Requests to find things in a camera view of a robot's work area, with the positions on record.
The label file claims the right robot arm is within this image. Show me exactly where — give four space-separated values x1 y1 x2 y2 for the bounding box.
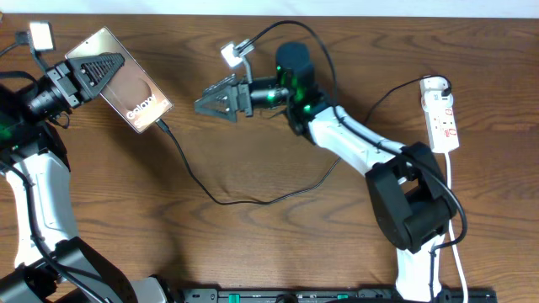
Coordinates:
195 42 461 302

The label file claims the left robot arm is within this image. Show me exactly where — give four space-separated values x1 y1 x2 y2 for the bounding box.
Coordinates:
1 53 178 302

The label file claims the white USB charger plug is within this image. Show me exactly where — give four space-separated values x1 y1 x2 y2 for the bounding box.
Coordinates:
419 76 453 111

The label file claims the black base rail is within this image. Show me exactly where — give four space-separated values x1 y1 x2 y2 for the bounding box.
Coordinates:
179 284 499 303

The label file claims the black charger cable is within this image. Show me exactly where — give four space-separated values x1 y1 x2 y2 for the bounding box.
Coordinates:
154 75 453 206

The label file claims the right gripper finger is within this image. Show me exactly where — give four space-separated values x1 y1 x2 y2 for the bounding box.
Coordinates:
195 86 237 123
203 73 237 95

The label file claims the white power strip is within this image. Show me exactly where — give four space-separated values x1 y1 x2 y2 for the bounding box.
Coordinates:
421 91 460 154

